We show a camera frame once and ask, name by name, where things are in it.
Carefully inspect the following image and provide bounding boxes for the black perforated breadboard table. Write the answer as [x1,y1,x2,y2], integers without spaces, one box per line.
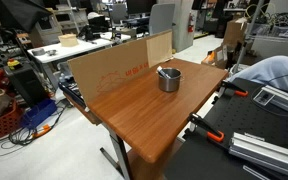
[163,77,288,180]

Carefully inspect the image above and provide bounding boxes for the stainless steel pot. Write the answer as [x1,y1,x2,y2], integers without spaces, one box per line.
[156,67,184,93]

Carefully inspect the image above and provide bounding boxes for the tall brown cardboard box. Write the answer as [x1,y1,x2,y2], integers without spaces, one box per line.
[221,17,249,48]

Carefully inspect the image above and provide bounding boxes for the yellow and red emergency button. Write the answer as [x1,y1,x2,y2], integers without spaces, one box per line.
[6,58,23,71]

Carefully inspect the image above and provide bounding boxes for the silver extrusion with black switch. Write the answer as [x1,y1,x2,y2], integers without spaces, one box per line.
[252,84,288,120]

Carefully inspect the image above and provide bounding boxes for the orange cable plug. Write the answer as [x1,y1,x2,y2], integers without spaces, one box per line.
[32,123,52,139]

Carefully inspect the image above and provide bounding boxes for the black equipment cabinet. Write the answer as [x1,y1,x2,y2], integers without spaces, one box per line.
[3,62,49,108]

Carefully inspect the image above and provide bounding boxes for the white work table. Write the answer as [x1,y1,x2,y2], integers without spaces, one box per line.
[26,31,132,65]

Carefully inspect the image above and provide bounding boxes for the red plastic basket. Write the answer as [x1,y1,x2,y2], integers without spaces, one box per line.
[0,99,24,139]

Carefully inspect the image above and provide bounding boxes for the thin black cable on breadboard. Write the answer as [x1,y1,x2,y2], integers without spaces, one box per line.
[250,74,288,118]

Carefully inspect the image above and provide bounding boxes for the light wooden box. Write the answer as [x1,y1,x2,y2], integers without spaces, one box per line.
[57,33,79,48]

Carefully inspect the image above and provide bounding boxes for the small metal bowl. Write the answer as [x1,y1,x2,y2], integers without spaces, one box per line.
[45,49,58,57]

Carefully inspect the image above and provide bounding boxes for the black clamp with orange handle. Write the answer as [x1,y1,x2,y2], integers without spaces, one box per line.
[187,112,226,144]
[218,80,250,98]

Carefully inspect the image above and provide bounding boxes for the red fire extinguisher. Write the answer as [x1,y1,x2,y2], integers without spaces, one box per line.
[187,12,195,34]

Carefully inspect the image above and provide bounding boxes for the black photo umbrella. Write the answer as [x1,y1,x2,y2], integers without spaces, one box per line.
[0,0,54,33]

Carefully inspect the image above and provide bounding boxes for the blue plastic bin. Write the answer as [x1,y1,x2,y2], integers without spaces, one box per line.
[20,97,58,130]

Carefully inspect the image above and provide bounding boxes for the black computer monitor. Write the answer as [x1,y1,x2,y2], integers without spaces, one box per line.
[126,0,158,15]

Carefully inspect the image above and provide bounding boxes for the open cardboard box with orange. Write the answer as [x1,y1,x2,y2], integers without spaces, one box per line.
[200,44,230,70]

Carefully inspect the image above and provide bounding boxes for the black marker with white cap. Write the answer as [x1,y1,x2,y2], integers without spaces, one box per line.
[156,65,167,80]

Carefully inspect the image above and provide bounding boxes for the brown cardboard sheet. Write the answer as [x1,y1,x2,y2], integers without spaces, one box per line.
[67,29,174,105]

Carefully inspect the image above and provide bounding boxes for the black tray under cardboard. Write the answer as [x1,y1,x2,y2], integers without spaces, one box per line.
[57,77,87,108]

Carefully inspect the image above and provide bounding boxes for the grey office chair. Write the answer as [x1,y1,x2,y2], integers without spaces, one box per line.
[147,3,176,36]

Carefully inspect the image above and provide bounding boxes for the grey metal table leg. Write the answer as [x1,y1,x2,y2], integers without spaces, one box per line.
[99,123,132,180]

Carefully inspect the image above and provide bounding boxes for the slanted silver metal pole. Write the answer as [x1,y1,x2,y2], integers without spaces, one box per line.
[233,0,266,75]

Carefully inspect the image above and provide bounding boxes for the grey tape roll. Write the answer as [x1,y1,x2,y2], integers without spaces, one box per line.
[31,47,47,57]

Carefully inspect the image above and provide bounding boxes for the large silver aluminium extrusion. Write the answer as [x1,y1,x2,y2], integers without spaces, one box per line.
[228,131,288,180]

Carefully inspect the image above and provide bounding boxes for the black floor cables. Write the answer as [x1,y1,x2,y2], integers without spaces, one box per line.
[0,102,69,158]

